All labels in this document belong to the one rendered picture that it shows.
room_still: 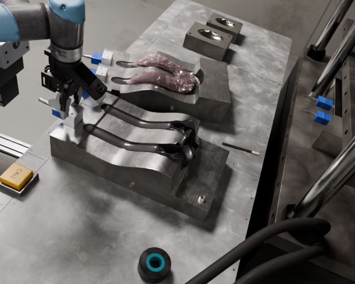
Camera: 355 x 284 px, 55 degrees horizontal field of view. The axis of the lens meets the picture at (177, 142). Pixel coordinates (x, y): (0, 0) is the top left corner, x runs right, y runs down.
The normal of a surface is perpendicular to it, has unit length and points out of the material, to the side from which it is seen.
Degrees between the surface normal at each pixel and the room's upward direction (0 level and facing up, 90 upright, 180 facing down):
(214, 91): 0
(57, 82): 95
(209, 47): 90
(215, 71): 0
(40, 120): 0
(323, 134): 90
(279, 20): 90
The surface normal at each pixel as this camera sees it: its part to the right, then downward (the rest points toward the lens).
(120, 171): -0.33, 0.63
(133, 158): -0.23, -0.77
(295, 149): 0.22, -0.67
